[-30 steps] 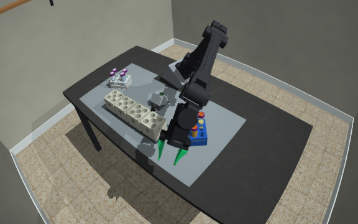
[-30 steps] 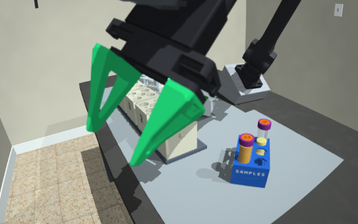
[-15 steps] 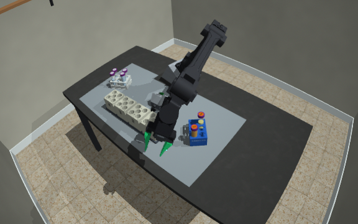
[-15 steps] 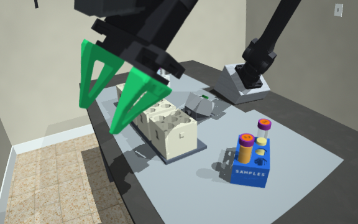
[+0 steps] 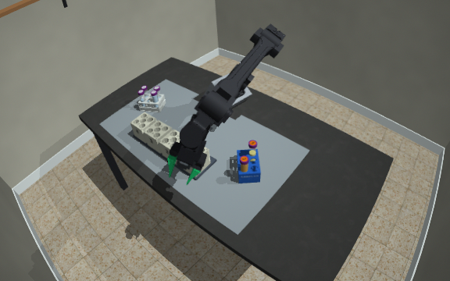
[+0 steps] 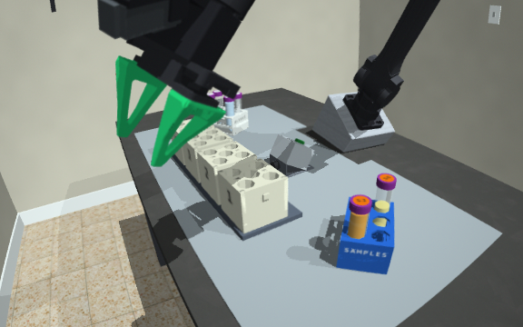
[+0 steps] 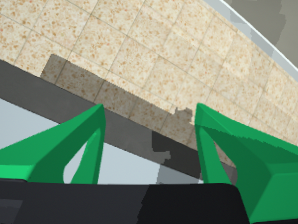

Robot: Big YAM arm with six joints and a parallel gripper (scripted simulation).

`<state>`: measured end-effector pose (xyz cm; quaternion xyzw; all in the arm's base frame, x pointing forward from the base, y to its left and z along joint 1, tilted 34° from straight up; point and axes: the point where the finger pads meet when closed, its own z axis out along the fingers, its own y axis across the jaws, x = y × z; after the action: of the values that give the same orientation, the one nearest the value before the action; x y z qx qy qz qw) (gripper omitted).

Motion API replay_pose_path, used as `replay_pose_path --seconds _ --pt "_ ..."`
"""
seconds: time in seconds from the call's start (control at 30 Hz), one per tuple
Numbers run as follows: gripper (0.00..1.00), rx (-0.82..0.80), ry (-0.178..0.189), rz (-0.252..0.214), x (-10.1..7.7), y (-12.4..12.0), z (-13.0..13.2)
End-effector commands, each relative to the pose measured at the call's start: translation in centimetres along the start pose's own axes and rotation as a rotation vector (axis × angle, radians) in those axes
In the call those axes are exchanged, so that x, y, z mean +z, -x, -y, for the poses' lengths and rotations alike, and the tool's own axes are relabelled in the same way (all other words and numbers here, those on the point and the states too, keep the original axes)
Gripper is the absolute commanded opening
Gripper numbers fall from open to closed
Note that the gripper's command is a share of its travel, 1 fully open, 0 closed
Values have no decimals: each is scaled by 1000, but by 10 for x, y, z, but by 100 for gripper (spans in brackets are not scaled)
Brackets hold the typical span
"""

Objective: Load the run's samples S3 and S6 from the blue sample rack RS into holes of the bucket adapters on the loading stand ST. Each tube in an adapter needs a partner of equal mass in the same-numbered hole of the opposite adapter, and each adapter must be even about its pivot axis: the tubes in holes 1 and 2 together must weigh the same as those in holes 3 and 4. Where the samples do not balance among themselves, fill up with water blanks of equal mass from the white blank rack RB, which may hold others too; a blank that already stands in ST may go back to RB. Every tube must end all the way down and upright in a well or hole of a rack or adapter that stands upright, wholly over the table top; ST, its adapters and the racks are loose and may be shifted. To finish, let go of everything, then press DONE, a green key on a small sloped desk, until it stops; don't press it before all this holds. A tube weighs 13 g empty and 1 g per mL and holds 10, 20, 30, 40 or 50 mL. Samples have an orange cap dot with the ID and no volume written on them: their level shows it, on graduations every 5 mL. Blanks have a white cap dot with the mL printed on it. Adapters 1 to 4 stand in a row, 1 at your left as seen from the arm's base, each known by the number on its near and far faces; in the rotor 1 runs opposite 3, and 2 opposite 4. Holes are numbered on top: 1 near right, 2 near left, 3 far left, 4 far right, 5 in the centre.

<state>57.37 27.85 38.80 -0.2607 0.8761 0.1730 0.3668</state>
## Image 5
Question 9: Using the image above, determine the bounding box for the blue sample rack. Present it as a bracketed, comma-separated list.
[237, 149, 261, 183]

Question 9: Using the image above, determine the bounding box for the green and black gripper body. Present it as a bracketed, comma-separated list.
[169, 141, 207, 171]

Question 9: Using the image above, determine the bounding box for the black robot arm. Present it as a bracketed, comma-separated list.
[176, 24, 286, 170]

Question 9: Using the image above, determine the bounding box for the white tube rack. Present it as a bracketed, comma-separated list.
[138, 94, 166, 112]

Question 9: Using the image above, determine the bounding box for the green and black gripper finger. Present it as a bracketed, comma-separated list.
[186, 169, 201, 185]
[167, 155, 177, 178]

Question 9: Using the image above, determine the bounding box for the white bucket adapter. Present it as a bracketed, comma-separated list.
[185, 147, 211, 174]
[159, 129, 180, 158]
[143, 120, 172, 154]
[130, 112, 157, 143]

